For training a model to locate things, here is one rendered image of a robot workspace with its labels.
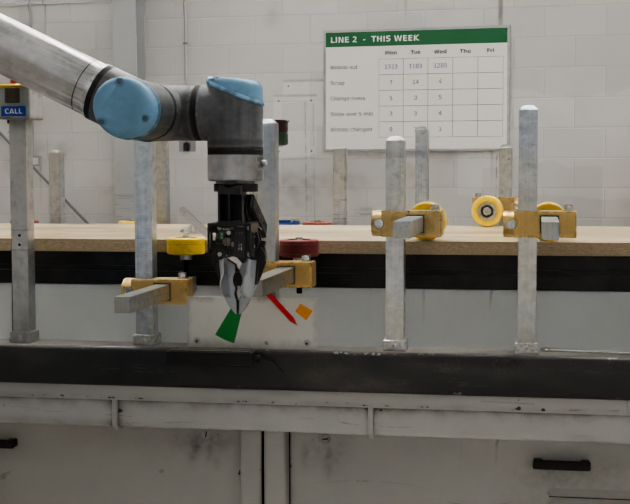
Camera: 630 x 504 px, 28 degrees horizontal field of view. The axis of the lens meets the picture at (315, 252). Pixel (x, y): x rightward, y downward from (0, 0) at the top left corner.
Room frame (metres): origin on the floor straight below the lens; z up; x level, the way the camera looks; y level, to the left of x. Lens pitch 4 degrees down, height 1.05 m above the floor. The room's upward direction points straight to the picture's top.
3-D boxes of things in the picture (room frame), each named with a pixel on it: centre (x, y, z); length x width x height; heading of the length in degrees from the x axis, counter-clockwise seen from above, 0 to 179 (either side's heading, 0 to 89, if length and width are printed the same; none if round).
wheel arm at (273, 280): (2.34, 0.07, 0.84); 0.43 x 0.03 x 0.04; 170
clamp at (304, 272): (2.45, 0.07, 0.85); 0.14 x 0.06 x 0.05; 80
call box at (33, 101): (2.54, 0.59, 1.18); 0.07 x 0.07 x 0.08; 80
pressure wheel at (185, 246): (2.64, 0.27, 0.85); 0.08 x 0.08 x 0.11
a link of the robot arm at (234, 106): (2.02, 0.13, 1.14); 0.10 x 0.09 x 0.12; 77
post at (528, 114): (2.36, -0.40, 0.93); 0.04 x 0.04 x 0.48; 80
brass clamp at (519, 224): (2.36, -0.42, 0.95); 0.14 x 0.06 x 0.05; 80
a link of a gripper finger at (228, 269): (2.02, 0.14, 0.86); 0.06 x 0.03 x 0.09; 171
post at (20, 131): (2.54, 0.59, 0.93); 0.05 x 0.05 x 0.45; 80
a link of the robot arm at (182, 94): (2.04, 0.24, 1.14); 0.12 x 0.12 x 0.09; 77
